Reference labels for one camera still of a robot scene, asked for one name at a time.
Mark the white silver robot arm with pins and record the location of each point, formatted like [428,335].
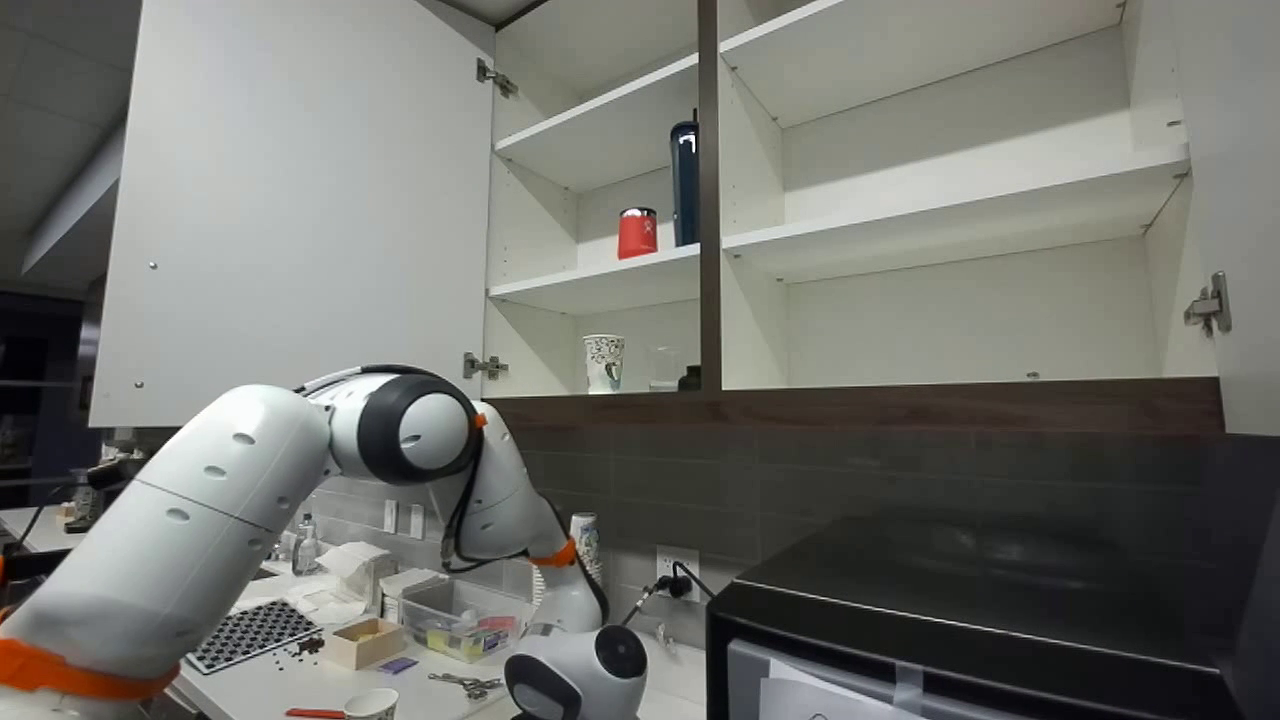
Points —
[188,530]

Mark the red cup on shelf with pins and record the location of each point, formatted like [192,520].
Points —
[635,231]

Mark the white left cabinet door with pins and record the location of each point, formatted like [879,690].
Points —
[307,191]

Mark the white cabinet door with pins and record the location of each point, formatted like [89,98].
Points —
[307,191]
[1206,77]

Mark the metal cabinet hinge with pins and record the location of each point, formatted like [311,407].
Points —
[1209,311]

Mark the white right cabinet door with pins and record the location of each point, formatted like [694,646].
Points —
[1206,77]

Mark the dark blue tumbler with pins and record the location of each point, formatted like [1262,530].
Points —
[686,183]

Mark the clear plastic container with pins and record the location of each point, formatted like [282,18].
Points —
[442,623]

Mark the black microwave oven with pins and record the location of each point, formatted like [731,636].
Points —
[964,617]

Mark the small wooden box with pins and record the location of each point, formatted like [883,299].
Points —
[363,646]

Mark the white open wall cabinet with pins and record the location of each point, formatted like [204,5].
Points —
[891,193]

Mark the orange cable clip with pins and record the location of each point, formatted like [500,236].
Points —
[562,559]

